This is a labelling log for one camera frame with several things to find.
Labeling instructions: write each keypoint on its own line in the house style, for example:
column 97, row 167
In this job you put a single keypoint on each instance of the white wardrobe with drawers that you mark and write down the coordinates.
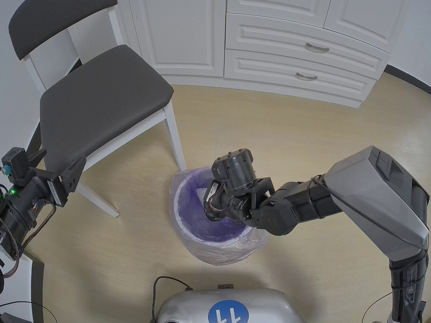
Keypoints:
column 269, row 29

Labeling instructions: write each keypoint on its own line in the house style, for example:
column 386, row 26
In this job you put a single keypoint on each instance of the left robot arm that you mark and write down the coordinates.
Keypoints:
column 13, row 224

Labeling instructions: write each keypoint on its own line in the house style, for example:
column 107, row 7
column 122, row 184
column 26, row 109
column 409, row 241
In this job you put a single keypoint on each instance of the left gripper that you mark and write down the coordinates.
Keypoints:
column 40, row 188

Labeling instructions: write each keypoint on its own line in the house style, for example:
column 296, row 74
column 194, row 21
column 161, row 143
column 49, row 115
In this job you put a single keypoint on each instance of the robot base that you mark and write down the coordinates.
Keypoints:
column 229, row 306

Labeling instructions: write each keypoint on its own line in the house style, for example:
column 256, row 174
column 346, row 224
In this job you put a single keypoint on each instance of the white trash bin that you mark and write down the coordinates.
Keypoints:
column 215, row 256

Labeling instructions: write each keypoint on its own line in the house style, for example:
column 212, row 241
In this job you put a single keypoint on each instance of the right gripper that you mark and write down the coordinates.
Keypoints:
column 224, row 205

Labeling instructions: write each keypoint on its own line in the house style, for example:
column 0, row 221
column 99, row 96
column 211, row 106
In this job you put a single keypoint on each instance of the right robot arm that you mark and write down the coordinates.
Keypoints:
column 370, row 193

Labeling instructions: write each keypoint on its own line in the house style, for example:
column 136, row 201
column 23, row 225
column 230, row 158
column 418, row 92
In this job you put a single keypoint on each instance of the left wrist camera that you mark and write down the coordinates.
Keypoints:
column 15, row 165

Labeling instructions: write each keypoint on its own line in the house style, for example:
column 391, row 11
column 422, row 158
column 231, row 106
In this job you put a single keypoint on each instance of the white chair with grey seat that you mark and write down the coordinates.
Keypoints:
column 101, row 93

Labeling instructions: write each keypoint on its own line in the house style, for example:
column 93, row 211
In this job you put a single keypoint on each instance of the purple plastic bag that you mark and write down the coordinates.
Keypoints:
column 215, row 229

